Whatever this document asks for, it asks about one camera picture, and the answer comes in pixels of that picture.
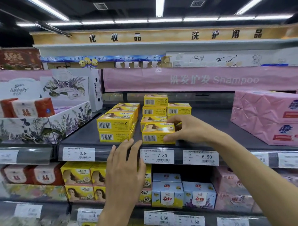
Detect person's left hand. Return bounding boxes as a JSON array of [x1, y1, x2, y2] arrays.
[[102, 139, 147, 211]]

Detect person's right hand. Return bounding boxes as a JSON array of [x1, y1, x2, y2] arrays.
[[163, 115, 221, 147]]

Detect person's left forearm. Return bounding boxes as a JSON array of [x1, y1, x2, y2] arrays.
[[97, 206, 133, 226]]

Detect person's right forearm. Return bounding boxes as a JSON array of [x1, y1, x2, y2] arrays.
[[213, 133, 298, 226]]

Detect pale blue soap box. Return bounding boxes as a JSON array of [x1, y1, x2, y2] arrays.
[[152, 173, 182, 183]]

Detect stack of yellow soap boxes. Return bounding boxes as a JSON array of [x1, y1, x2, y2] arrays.
[[97, 94, 192, 143]]

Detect row of shelf price labels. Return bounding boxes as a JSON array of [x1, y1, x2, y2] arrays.
[[0, 147, 298, 169]]

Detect blue soap box yellow flowers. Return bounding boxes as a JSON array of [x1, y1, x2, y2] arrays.
[[151, 181, 184, 209]]

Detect dark grey shelf board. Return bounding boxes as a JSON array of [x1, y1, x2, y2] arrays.
[[58, 106, 298, 167]]

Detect row of yellow portrait soap boxes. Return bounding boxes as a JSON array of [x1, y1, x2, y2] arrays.
[[61, 161, 152, 205]]

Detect white price tag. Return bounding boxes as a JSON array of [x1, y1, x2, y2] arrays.
[[144, 210, 174, 226], [216, 217, 250, 226], [14, 203, 43, 219], [174, 214, 205, 226], [77, 208, 103, 223]]

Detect blue soap box purple flowers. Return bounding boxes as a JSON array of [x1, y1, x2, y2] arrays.
[[182, 181, 217, 209]]

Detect long pink shelf banner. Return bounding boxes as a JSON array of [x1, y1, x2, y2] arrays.
[[102, 66, 298, 93]]

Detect red and white soap pack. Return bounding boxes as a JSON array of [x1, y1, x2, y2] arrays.
[[0, 98, 19, 118], [30, 163, 65, 186], [1, 165, 33, 185], [10, 97, 55, 118]]

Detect pink soap pack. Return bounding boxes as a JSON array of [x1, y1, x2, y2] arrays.
[[211, 166, 251, 196], [215, 193, 263, 214]]

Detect floral cardboard display tray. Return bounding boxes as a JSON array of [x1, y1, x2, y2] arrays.
[[0, 101, 93, 145]]

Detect grey lower shelf board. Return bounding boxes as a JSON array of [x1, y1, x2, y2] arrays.
[[0, 200, 271, 226]]

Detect grey side shelf board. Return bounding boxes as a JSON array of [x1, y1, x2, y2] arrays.
[[0, 142, 59, 165]]

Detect white lavender print carton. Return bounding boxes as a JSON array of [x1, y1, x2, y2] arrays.
[[40, 76, 89, 102]]

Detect pastel floral display tray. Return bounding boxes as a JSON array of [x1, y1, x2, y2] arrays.
[[0, 183, 68, 202]]

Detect pink wrapped soap bundle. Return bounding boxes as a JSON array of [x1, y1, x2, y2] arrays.
[[230, 90, 298, 146]]

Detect yellow cartoon figures sign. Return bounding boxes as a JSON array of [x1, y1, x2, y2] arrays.
[[78, 57, 98, 68]]

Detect blue shelf banner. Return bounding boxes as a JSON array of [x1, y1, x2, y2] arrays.
[[40, 55, 164, 63]]

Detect yellow overhead sign board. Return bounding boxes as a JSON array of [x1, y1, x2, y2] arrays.
[[30, 24, 298, 45]]

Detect white display header card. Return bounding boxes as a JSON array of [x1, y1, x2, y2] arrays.
[[0, 77, 43, 100]]

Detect row of fluorescent tube lights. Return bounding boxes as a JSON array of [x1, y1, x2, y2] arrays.
[[16, 14, 294, 27]]

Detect short pink shelf banner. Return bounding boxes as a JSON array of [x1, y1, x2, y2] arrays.
[[0, 69, 53, 82]]

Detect ceiling fluorescent light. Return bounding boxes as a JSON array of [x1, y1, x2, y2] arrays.
[[155, 0, 165, 18], [26, 0, 70, 22], [235, 0, 263, 16]]

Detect dark red gift box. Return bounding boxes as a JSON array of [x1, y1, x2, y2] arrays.
[[0, 47, 44, 70]]

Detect white illustrated wall panel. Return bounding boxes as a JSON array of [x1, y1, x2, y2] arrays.
[[166, 49, 298, 67]]

